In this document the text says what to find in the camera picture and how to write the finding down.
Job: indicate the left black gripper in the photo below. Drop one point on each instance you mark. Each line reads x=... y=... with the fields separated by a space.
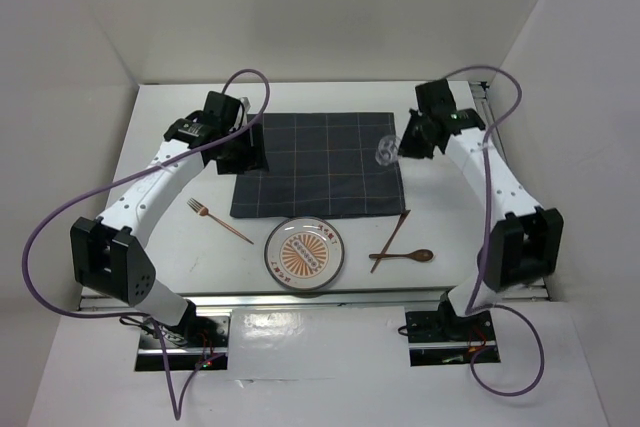
x=253 y=157

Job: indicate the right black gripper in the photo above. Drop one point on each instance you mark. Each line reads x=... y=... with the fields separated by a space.
x=407 y=147

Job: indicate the small clear glass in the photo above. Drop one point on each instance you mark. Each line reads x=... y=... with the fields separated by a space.
x=387 y=152

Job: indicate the dark grey checked cloth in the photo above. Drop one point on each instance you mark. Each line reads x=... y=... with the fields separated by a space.
x=322 y=165

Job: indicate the copper fork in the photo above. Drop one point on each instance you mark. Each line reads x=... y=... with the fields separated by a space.
x=203 y=211

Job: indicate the patterned ceramic plate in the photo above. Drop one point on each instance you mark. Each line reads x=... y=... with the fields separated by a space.
x=304 y=254

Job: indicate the brown wooden spoon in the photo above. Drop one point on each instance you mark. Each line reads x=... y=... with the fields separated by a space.
x=420 y=255

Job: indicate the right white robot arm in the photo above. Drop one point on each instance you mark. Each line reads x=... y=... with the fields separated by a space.
x=521 y=238

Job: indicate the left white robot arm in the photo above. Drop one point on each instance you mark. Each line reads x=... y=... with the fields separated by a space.
x=108 y=252

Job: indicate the copper knife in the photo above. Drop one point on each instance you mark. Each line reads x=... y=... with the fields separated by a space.
x=400 y=222

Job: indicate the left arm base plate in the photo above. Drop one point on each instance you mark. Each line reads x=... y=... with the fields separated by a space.
x=209 y=347

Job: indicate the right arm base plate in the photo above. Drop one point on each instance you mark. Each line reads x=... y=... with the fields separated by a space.
x=435 y=340

